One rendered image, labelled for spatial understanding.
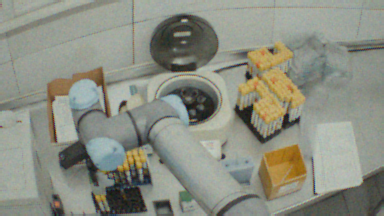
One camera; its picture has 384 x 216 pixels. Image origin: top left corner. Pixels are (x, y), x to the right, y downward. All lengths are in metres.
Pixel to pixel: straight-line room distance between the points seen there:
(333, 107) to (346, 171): 0.32
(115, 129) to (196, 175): 0.20
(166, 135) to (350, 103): 1.09
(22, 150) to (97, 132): 0.42
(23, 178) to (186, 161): 0.56
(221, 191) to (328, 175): 0.85
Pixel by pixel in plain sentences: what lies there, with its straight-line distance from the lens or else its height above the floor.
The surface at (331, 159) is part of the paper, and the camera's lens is 1.64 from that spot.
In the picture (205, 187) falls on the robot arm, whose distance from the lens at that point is 0.81.
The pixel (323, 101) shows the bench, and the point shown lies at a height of 0.87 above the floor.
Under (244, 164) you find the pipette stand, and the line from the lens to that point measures 1.47.
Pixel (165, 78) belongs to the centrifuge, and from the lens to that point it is 1.64.
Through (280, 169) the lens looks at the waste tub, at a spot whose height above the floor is 0.88.
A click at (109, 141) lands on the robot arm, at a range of 0.94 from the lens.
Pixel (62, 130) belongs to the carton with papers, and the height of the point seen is 0.94.
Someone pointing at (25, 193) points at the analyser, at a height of 1.17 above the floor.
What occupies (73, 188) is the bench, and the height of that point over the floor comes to 0.88.
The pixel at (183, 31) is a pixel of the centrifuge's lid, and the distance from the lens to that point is 1.66.
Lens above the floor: 2.18
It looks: 50 degrees down
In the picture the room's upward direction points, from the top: 2 degrees clockwise
